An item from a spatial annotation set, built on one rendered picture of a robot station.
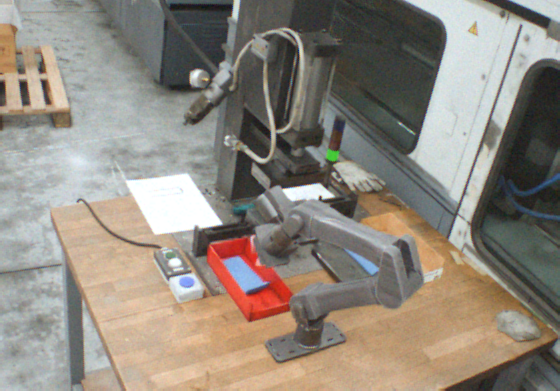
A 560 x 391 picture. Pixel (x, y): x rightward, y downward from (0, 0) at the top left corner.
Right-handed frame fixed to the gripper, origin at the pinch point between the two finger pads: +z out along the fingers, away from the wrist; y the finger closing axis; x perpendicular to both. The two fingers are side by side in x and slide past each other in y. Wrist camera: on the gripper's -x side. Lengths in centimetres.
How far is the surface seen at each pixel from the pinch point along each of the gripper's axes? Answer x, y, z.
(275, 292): -6.3, -8.0, 8.0
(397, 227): -55, 3, 9
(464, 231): -77, -4, 5
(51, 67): -25, 243, 263
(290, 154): -17.7, 25.6, -3.2
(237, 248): -3.6, 7.9, 16.0
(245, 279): -1.1, -2.0, 12.0
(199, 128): -109, 159, 222
